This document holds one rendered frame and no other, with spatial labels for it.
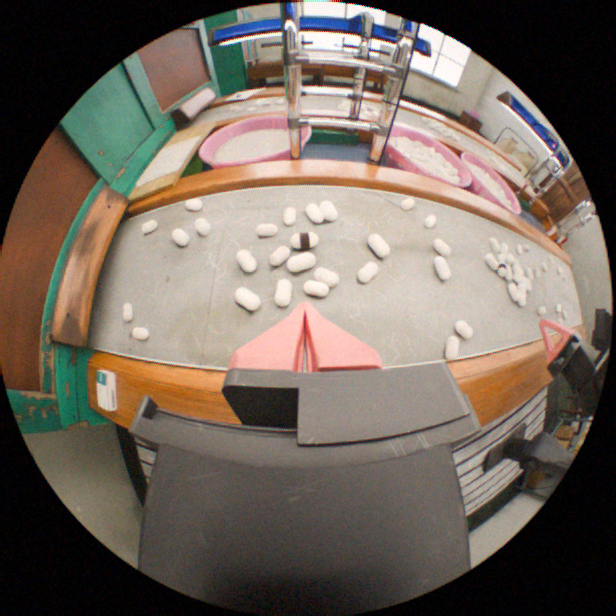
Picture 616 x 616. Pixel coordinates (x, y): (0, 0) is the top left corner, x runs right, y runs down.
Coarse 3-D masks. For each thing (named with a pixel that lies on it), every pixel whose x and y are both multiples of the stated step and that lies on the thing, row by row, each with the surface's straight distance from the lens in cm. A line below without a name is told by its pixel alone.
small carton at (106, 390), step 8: (104, 376) 36; (112, 376) 36; (104, 384) 36; (112, 384) 37; (104, 392) 37; (112, 392) 37; (104, 400) 37; (112, 400) 37; (104, 408) 38; (112, 408) 37
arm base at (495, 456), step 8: (512, 432) 68; (520, 432) 72; (504, 440) 64; (512, 440) 65; (520, 440) 65; (528, 440) 64; (496, 448) 61; (504, 448) 65; (512, 448) 64; (520, 448) 63; (488, 456) 60; (496, 456) 63; (504, 456) 66; (512, 456) 64; (520, 456) 63; (488, 464) 62; (496, 464) 66
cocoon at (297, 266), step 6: (294, 258) 25; (300, 258) 25; (306, 258) 25; (312, 258) 25; (288, 264) 25; (294, 264) 25; (300, 264) 25; (306, 264) 25; (312, 264) 25; (294, 270) 25; (300, 270) 25
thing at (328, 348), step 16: (320, 320) 9; (320, 336) 7; (336, 336) 7; (352, 336) 7; (320, 352) 6; (336, 352) 6; (352, 352) 6; (368, 352) 6; (320, 368) 5; (336, 368) 6; (352, 368) 6; (368, 368) 6
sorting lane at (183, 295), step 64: (256, 192) 37; (320, 192) 36; (384, 192) 40; (128, 256) 46; (192, 256) 33; (256, 256) 28; (320, 256) 27; (448, 256) 37; (192, 320) 29; (256, 320) 25; (384, 320) 26; (448, 320) 32; (512, 320) 48; (576, 320) 123
